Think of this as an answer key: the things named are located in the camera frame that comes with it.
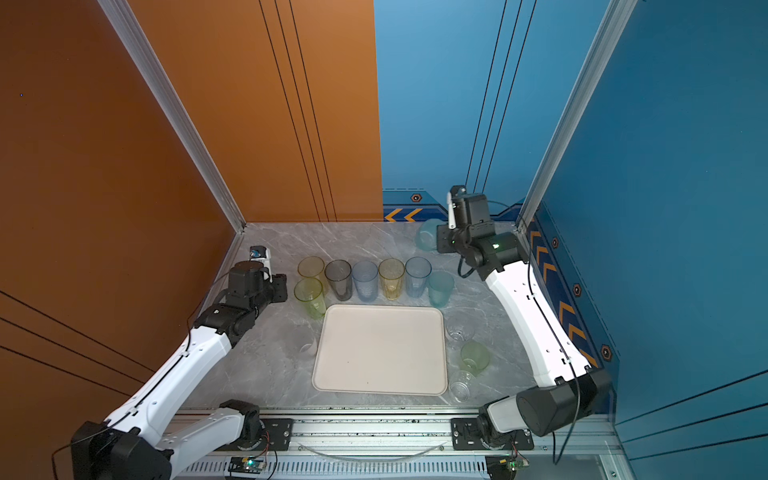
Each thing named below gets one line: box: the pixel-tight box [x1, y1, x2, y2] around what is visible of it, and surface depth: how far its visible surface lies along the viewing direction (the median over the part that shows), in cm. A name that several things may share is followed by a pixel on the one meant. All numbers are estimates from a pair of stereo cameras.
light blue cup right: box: [405, 256, 433, 298], surface depth 94 cm
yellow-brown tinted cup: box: [297, 256, 326, 283], surface depth 93 cm
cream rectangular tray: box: [312, 304, 448, 395], surface depth 93 cm
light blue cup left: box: [352, 260, 379, 303], surface depth 93 cm
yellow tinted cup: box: [378, 258, 405, 301], surface depth 93 cm
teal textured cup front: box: [427, 270, 455, 308], surface depth 93 cm
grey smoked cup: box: [324, 259, 353, 302], surface depth 92 cm
